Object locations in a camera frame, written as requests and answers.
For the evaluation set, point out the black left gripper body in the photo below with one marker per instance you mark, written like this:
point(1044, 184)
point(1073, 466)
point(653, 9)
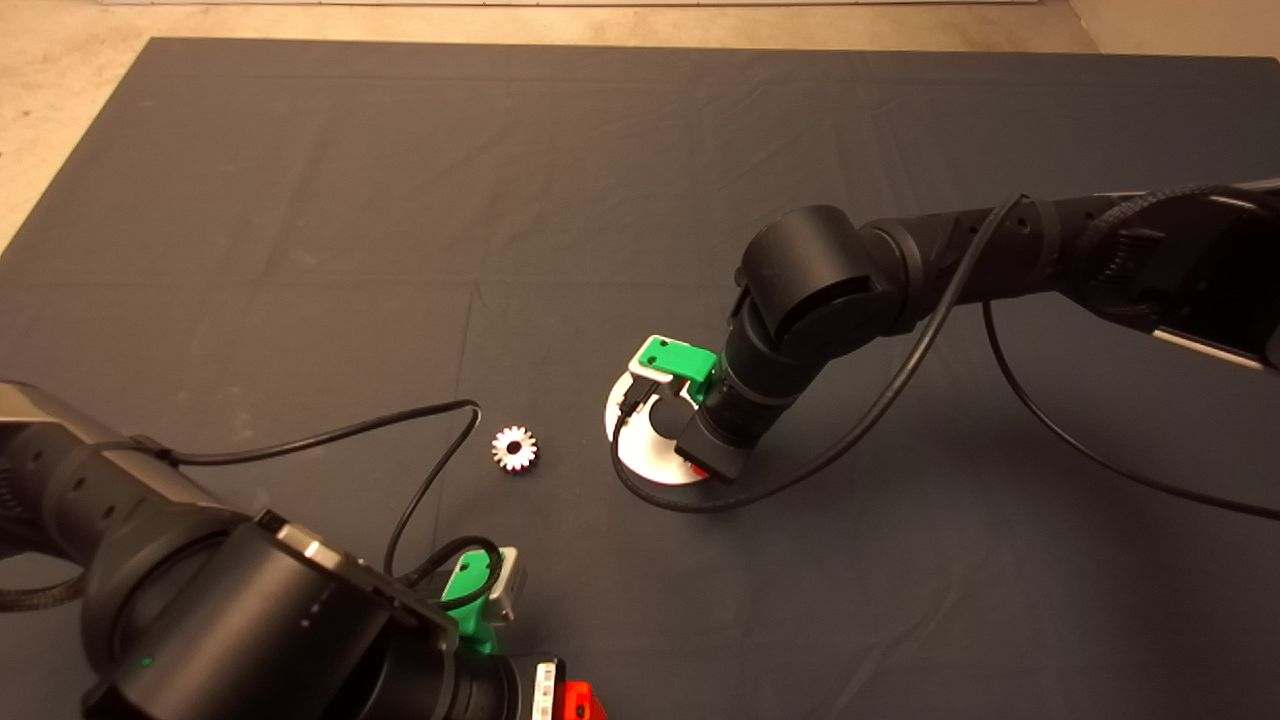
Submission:
point(510, 695)

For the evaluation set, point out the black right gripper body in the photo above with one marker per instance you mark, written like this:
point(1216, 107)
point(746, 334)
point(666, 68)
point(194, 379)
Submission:
point(715, 445)

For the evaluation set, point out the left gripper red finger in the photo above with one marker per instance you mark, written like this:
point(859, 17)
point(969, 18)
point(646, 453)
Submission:
point(580, 703)

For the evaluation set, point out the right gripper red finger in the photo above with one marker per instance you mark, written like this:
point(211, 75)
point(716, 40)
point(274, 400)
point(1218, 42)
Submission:
point(700, 470)

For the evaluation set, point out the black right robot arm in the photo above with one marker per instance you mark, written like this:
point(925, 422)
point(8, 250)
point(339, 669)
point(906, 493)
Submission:
point(820, 270)

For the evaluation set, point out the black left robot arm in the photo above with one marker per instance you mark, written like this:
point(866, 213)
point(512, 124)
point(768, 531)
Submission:
point(230, 620)

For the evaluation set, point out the round metal carrier plate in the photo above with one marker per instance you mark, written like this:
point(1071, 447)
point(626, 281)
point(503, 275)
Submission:
point(650, 462)

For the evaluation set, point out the bright steel planetary gear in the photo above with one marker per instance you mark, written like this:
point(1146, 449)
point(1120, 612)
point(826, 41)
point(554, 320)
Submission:
point(504, 442)

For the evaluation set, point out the dark grey table cloth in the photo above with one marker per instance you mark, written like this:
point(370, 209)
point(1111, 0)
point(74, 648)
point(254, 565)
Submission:
point(300, 200)

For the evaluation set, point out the right green camera mount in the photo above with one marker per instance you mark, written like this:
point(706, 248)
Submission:
point(680, 358)

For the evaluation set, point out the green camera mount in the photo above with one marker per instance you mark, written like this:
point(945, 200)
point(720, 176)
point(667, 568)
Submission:
point(462, 585)
point(680, 358)

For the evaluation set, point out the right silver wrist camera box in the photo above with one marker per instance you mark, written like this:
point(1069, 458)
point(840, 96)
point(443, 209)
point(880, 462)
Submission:
point(645, 372)

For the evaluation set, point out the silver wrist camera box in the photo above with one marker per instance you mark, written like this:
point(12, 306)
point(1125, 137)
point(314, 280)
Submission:
point(645, 372)
point(505, 585)

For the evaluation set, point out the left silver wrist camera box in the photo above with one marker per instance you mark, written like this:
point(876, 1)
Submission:
point(505, 585)

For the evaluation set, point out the left green camera mount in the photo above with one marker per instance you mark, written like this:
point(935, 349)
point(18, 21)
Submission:
point(462, 585)

